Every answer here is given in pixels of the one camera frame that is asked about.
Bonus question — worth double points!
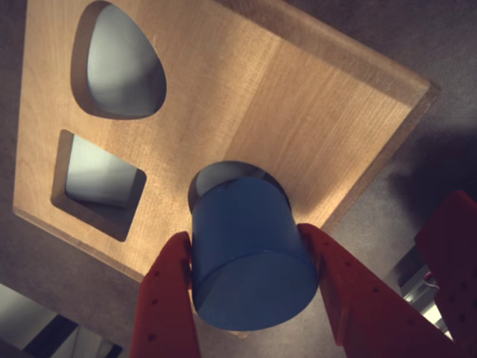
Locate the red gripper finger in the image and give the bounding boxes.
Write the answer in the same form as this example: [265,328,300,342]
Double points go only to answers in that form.
[297,222,477,358]
[128,230,201,358]

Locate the blue cylinder block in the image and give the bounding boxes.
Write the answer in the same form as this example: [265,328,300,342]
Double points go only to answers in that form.
[188,175,320,333]

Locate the wooden shape sorter box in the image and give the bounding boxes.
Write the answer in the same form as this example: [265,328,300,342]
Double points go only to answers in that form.
[11,0,443,340]

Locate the aluminium profile rail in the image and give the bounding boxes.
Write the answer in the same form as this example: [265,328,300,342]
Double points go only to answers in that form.
[395,244,454,340]

